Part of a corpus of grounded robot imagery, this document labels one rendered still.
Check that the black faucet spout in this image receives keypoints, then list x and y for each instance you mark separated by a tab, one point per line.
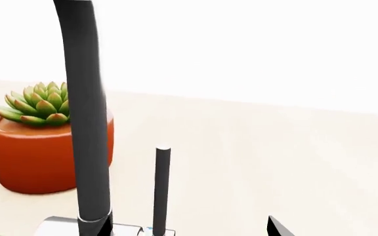
85	110

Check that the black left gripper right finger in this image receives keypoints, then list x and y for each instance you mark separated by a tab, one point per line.
276	228

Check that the succulent in orange pot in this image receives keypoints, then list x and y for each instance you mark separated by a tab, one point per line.
28	157

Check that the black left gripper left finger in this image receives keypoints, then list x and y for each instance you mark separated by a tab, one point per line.
105	228

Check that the chrome faucet base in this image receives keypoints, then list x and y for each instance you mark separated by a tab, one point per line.
57	227

